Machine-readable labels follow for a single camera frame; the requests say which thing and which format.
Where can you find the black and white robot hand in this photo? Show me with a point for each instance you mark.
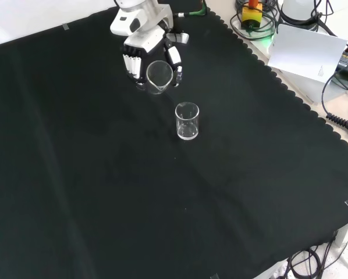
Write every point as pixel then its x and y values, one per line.
pixel 145 37

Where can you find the clear glass beaker with spout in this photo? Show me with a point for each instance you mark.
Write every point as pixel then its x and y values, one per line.
pixel 159 76

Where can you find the yellow stop button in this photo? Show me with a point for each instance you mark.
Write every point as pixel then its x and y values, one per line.
pixel 251 16

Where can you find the white round base, black band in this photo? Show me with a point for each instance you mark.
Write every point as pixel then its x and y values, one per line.
pixel 296 11

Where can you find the black table cloth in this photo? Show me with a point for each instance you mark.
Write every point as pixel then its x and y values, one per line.
pixel 104 189

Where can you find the pale board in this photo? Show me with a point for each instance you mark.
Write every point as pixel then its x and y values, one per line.
pixel 305 53

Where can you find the metal table leg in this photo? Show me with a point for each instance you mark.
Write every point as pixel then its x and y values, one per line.
pixel 345 234

